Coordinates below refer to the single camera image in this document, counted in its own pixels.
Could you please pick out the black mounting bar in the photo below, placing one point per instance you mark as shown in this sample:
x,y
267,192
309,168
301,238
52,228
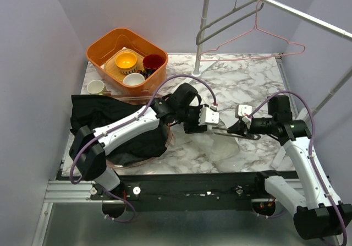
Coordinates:
x,y
200,191

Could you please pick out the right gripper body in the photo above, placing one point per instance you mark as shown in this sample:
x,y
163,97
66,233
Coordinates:
x,y
262,125

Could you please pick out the yellow bowl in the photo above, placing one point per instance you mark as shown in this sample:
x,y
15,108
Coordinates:
x,y
126,62

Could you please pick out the white skirt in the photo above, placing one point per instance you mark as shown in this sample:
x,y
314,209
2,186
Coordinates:
x,y
219,147

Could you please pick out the dark red cup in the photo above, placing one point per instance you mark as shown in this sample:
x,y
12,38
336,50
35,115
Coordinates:
x,y
151,63

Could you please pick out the white mug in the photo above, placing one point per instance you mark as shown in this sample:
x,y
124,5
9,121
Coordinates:
x,y
96,87

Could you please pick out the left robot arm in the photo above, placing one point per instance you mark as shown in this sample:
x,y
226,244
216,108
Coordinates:
x,y
90,147

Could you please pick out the grey hanger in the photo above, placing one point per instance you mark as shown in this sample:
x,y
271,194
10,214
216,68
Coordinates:
x,y
234,10
224,132

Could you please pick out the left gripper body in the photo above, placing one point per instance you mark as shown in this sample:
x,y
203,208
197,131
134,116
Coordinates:
x,y
190,118

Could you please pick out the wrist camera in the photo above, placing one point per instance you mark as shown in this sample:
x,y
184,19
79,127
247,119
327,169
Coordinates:
x,y
209,115
243,113

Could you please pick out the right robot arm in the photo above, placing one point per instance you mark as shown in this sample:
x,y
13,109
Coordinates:
x,y
317,213

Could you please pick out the orange plastic bin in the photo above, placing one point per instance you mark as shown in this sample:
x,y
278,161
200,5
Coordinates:
x,y
117,39

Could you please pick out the woven bamboo mat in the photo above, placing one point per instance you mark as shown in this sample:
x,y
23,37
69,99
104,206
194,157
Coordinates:
x,y
111,68

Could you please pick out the white bowl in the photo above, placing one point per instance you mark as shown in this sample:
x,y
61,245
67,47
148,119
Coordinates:
x,y
133,79

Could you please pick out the silver clothes rack rail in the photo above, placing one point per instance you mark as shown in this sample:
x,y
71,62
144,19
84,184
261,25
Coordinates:
x,y
344,34

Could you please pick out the black garment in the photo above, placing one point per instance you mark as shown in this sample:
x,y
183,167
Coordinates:
x,y
99,111

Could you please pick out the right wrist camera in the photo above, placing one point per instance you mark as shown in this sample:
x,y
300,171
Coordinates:
x,y
243,113

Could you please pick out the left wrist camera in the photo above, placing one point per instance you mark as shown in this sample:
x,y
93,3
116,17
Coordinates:
x,y
209,115

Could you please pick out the clear pink plastic basket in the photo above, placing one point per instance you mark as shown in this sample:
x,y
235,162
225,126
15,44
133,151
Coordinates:
x,y
138,100

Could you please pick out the pink wire hanger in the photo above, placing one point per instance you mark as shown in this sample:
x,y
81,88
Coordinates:
x,y
254,28

